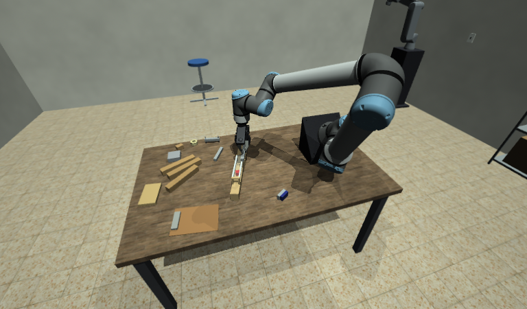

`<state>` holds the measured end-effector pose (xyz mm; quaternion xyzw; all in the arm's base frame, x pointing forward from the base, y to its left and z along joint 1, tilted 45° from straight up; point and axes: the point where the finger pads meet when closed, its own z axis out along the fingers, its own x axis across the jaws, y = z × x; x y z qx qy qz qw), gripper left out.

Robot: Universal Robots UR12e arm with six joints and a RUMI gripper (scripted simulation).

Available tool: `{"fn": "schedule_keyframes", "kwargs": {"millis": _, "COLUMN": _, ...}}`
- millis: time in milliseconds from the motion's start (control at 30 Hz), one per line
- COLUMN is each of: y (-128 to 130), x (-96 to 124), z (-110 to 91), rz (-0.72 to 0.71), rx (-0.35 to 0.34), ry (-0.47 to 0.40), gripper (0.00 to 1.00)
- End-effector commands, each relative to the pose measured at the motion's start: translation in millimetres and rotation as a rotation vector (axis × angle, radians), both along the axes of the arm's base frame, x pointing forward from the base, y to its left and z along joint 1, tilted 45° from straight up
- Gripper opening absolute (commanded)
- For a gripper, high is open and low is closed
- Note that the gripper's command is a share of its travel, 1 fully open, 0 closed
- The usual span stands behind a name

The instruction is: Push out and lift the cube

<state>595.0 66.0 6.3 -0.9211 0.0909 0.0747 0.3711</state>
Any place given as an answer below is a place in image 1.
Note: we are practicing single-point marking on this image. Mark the tan flat wooden block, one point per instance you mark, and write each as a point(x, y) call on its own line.
point(150, 194)

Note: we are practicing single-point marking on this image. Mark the tan clipboard with grey clip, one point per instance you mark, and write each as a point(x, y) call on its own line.
point(190, 220)

